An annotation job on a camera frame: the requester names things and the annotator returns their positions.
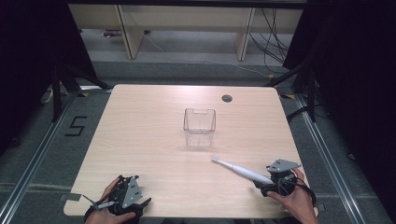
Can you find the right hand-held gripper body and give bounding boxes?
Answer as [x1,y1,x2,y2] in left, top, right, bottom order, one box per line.
[266,159,303,198]

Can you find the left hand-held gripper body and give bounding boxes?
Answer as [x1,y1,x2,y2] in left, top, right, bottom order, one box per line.
[107,175,148,217]

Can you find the white electric toothbrush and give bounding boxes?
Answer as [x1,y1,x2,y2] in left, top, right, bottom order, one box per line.
[211,156,276,186]

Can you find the person's left hand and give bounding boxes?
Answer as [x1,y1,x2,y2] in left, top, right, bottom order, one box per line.
[84,176,137,224]

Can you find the person's right hand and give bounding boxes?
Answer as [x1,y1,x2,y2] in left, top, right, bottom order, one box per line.
[266,167,319,224]

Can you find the clear plastic container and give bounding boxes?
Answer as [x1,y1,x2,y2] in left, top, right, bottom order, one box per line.
[182,107,217,148]

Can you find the black metal stand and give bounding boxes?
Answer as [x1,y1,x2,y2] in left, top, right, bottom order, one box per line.
[263,61,318,123]
[50,60,114,123]

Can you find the dark curtain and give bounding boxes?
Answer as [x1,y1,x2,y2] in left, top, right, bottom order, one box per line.
[282,0,396,218]
[0,0,98,157]

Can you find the purple object under desk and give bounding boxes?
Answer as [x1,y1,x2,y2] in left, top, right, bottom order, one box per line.
[102,29,123,39]

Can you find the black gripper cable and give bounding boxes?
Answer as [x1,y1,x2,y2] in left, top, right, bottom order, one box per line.
[290,181,318,207]

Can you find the grey cable plug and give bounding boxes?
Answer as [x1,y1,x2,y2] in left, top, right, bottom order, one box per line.
[82,194,117,211]

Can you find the metal floor rail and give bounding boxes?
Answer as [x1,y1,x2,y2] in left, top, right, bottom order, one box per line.
[0,89,80,224]
[294,92,366,224]

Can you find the thick black floor cable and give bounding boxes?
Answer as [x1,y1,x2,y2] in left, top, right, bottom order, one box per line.
[285,105,310,123]

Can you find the bundle of black cables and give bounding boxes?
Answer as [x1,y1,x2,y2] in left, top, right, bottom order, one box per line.
[247,7,291,75]

